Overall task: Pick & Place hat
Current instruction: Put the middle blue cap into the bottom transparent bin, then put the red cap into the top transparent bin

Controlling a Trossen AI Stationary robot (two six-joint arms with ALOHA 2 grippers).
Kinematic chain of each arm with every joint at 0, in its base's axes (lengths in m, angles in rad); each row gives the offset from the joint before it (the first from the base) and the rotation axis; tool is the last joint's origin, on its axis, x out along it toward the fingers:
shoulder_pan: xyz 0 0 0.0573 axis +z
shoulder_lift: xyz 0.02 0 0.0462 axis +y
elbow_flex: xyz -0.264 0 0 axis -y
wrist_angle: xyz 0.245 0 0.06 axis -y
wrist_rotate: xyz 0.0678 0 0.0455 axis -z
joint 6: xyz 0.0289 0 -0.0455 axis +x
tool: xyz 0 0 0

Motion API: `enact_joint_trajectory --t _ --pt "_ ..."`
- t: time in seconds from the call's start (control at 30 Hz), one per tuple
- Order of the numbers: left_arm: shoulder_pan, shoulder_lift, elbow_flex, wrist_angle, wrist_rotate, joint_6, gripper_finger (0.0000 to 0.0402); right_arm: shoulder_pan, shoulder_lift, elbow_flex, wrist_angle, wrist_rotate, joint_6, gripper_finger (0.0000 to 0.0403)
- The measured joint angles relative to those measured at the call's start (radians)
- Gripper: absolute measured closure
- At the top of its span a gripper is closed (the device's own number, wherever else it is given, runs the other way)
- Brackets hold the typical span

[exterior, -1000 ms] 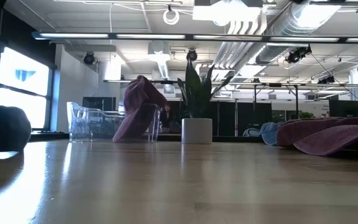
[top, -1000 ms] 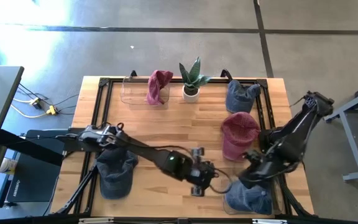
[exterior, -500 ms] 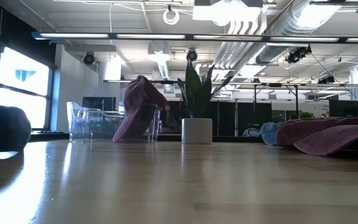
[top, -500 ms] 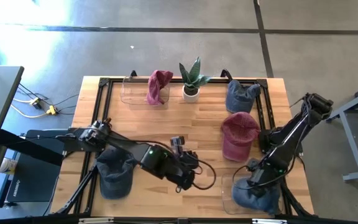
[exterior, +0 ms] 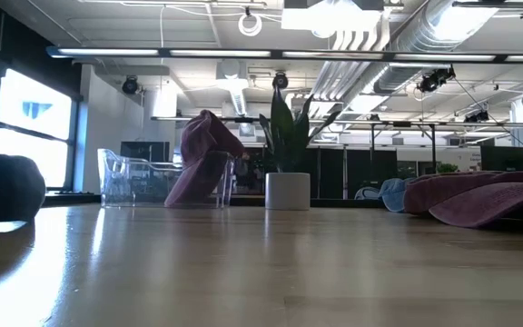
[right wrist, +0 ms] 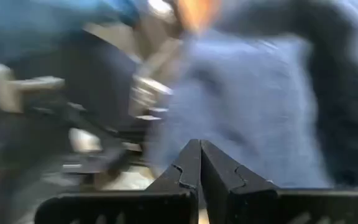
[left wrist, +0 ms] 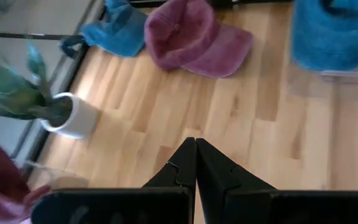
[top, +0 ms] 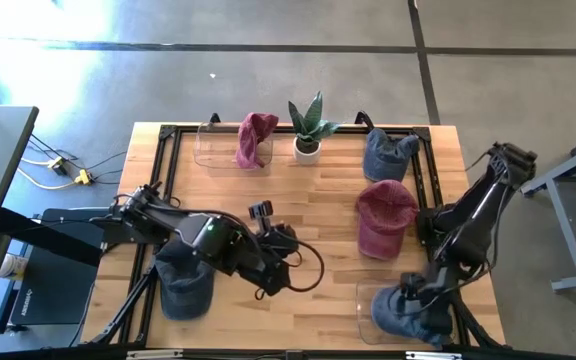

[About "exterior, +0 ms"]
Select magenta cloth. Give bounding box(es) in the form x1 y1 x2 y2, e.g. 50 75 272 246
164 108 246 208

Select dark blue baseball cap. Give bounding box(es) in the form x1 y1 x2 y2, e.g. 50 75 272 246
0 153 47 225

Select snake plant in white pot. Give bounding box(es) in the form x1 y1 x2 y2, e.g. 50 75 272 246
259 85 340 212

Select black ceiling spotlight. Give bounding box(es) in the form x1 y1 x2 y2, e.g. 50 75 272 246
271 71 290 91
463 110 490 124
121 75 141 95
418 66 457 94

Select black partition panels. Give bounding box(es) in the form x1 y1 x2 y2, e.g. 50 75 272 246
315 147 399 200

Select white rounded object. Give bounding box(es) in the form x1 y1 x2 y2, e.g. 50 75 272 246
354 185 382 201

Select long linear ceiling light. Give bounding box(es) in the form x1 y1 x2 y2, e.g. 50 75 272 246
45 45 523 64

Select clear plastic bin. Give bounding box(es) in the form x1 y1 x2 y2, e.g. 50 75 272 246
96 148 236 210

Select white ceiling conduit bundle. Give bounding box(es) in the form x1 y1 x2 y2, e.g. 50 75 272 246
311 17 394 102

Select white ceiling light panel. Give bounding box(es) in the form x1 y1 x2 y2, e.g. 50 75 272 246
281 0 383 33

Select maroon baseball cap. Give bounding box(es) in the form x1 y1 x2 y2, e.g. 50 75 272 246
401 170 523 229

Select black computer monitor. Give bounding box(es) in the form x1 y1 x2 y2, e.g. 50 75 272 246
479 144 523 173

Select white coiled cable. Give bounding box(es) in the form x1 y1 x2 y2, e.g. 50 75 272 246
237 6 263 37

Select black metal frame stand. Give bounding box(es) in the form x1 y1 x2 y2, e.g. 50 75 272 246
370 120 438 173

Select black aluminium table frame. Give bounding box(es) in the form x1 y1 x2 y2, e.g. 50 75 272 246
43 193 385 209

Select window with dark frame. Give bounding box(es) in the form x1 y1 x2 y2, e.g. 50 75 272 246
0 67 81 192

